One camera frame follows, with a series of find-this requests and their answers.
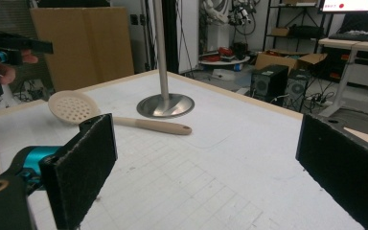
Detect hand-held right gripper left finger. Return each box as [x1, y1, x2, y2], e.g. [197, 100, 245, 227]
[38, 112, 119, 230]

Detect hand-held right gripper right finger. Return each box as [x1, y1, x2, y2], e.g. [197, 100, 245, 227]
[295, 113, 368, 230]

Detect beige slotted spoon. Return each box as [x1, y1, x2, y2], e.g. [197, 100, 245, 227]
[47, 89, 193, 136]

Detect large cardboard sheet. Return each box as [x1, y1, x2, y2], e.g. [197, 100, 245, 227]
[29, 6, 135, 93]

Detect black computer tower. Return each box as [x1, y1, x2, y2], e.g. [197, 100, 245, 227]
[249, 64, 289, 106]
[284, 68, 311, 113]

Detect metal stand with round base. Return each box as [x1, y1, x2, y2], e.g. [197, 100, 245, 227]
[136, 0, 196, 120]

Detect white desk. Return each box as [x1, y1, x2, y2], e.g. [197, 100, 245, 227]
[317, 36, 368, 118]

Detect open cardboard box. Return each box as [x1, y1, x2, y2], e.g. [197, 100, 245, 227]
[254, 48, 329, 73]

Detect black keyboard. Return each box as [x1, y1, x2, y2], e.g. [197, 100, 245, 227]
[328, 30, 368, 43]

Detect black metal shelf rack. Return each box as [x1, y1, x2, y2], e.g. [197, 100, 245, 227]
[262, 0, 334, 54]

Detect round white table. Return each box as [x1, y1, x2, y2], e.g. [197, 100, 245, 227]
[198, 55, 251, 67]

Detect computer monitor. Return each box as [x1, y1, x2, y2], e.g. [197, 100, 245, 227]
[318, 0, 368, 14]

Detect white robot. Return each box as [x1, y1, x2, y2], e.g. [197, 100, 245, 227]
[200, 0, 232, 55]

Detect floor cables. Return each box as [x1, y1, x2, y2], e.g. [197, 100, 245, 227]
[301, 83, 336, 109]

